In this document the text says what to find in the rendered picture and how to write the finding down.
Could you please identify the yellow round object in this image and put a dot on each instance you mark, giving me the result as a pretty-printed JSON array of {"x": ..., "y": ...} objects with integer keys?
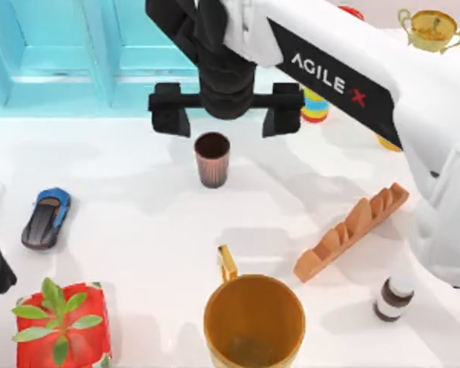
[{"x": 387, "y": 145}]

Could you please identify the golden trophy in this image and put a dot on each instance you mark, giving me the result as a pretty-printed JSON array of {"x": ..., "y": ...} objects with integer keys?
[{"x": 431, "y": 30}]

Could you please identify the light blue rack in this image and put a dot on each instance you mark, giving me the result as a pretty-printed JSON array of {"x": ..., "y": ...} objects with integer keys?
[{"x": 80, "y": 57}]

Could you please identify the blue toy car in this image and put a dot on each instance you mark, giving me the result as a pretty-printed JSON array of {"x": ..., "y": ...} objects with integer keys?
[{"x": 46, "y": 220}]

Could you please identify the brown ribbed cup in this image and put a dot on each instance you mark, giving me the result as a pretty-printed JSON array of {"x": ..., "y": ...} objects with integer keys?
[{"x": 212, "y": 163}]

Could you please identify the red pot with green plant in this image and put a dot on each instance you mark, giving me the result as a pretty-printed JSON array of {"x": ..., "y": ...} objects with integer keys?
[{"x": 61, "y": 322}]

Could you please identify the stack of coloured rings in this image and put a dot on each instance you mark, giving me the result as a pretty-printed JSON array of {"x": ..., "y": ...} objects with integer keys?
[{"x": 315, "y": 109}]

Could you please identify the red round object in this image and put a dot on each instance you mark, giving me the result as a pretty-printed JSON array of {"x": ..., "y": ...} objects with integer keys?
[{"x": 353, "y": 12}]

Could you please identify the brown long bread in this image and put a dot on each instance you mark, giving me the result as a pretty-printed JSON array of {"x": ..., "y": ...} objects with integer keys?
[{"x": 349, "y": 234}]

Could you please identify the brown and white bottle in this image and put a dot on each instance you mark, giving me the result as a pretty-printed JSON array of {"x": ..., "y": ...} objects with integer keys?
[{"x": 393, "y": 297}]

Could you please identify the golden mug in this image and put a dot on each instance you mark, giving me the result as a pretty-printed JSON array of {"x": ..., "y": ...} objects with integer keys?
[{"x": 253, "y": 322}]

